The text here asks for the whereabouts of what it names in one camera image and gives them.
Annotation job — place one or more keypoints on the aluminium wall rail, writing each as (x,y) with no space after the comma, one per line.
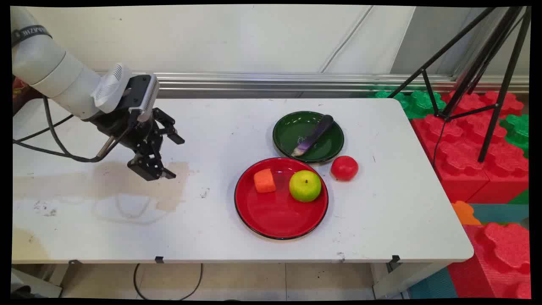
(262,81)

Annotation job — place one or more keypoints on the dark purple toy eggplant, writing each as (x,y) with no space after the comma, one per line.
(314,135)

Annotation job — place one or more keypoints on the red plate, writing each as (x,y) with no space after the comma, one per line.
(275,212)

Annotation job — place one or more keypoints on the large red foam block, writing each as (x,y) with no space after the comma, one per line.
(461,156)

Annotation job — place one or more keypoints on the teal foam mat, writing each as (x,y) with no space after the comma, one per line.
(499,212)

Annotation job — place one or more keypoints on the green toy apple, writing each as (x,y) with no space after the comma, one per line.
(305,185)

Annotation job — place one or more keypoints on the red toy tomato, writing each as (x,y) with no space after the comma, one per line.
(344,168)

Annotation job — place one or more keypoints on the green plate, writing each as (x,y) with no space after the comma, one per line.
(296,131)

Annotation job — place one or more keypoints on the orange foam piece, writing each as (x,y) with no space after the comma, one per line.
(465,212)

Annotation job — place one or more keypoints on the orange toy carrot piece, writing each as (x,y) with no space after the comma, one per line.
(264,181)

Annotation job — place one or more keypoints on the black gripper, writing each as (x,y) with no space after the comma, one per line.
(137,135)

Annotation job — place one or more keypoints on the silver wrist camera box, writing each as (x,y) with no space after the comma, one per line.
(147,98)

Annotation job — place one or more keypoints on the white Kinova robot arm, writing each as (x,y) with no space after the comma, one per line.
(55,72)

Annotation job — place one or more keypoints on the black tripod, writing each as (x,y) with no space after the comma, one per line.
(482,72)

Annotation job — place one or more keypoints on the white table leg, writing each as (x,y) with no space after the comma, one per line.
(402,279)

